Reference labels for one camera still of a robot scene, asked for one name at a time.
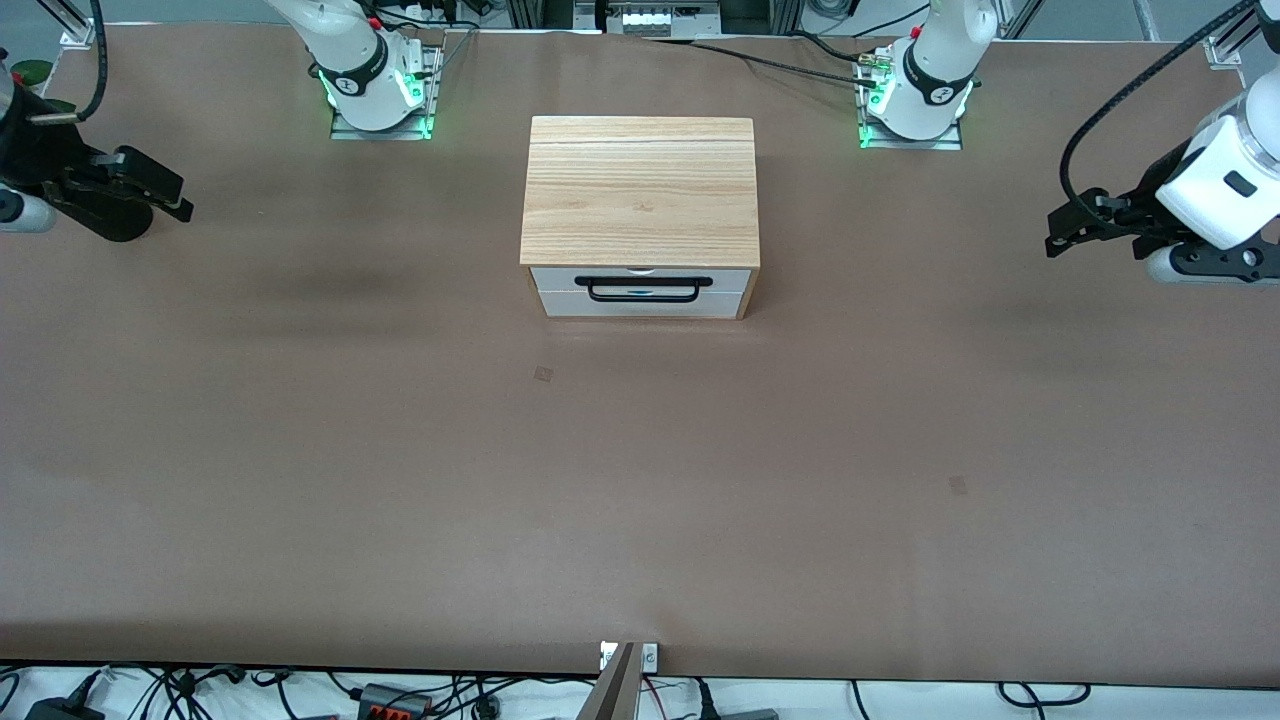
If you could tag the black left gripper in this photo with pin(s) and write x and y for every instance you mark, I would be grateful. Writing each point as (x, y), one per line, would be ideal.
(1139, 215)

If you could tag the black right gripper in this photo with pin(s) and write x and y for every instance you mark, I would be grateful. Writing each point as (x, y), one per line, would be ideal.
(42, 163)

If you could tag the wooden drawer with white front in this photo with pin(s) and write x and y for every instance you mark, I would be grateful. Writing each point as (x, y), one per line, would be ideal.
(550, 279)

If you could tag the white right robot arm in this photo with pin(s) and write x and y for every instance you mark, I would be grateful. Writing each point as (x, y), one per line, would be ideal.
(355, 60)

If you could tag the white lower drawer front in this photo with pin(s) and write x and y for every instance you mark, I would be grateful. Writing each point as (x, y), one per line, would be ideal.
(560, 305)

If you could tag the light wooden drawer cabinet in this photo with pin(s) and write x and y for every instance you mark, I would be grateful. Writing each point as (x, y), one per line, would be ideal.
(640, 190)

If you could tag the red rose with green leaves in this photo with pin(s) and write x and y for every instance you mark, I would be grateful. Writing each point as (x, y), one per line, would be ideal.
(32, 70)

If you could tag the white terminal strip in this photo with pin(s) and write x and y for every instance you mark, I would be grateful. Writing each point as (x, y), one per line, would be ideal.
(650, 20)

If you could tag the black power adapter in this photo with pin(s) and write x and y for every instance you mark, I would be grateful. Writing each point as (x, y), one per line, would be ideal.
(60, 712)

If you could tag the black orange connector block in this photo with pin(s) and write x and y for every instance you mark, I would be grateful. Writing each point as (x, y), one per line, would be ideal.
(395, 700)

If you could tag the black plug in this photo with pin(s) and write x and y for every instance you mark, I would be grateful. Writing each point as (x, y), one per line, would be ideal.
(745, 715)

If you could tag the aluminium corner bracket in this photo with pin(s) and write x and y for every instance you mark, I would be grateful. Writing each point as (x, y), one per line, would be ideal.
(78, 35)
(1222, 52)

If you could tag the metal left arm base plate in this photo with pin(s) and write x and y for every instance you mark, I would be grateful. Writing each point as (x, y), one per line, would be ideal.
(910, 144)

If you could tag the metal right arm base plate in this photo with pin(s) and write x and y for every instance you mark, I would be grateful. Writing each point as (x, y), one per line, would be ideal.
(385, 134)

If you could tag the small metal post bracket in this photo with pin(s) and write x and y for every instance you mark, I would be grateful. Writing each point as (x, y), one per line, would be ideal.
(650, 657)

